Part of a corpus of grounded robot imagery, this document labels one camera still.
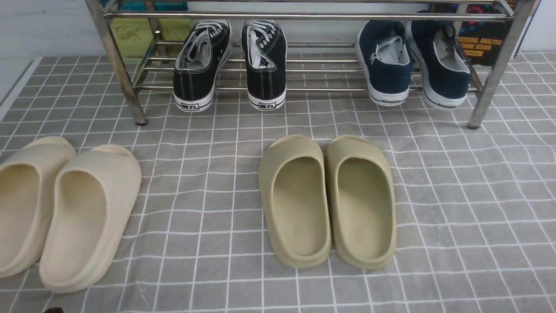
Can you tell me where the black canvas sneaker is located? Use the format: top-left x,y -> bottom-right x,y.
172,19 -> 233,113
242,20 -> 288,111

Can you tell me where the steel shoe rack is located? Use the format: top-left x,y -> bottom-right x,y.
86,0 -> 539,130

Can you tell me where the olive green slipper left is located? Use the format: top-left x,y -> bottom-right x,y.
258,134 -> 332,269

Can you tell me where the olive green slipper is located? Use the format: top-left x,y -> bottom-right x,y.
325,135 -> 397,271
258,134 -> 332,269

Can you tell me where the olive green slipper right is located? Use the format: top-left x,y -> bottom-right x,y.
325,135 -> 397,271

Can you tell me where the navy sneaker left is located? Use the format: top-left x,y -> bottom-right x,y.
354,20 -> 414,107

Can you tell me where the navy sneaker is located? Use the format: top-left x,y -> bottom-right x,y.
406,20 -> 471,110
354,20 -> 414,107

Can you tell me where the yellow-green box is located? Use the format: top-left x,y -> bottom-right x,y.
110,18 -> 192,62

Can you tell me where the navy sneaker right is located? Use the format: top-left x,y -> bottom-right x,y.
406,20 -> 471,110

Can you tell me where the cream slipper right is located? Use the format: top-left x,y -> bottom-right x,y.
39,145 -> 142,293

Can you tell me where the cream slipper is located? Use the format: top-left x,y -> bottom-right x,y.
39,145 -> 142,293
0,137 -> 77,278

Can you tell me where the grey checkered floor cloth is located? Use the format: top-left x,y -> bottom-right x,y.
1,52 -> 555,313

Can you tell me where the dark printed book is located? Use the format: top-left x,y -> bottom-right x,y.
431,3 -> 517,67

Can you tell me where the cream slipper left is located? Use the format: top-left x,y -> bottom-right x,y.
0,137 -> 77,278

